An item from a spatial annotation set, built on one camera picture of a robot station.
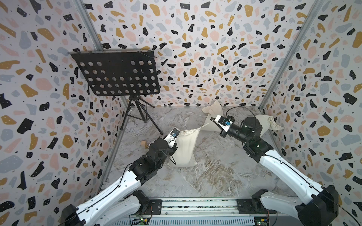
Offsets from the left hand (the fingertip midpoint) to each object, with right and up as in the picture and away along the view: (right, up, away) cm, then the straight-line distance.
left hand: (171, 134), depth 73 cm
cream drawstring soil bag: (+28, +15, +39) cm, 51 cm away
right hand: (+22, +9, -4) cm, 24 cm away
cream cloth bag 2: (+64, +5, +26) cm, 70 cm away
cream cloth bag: (+7, -5, +1) cm, 9 cm away
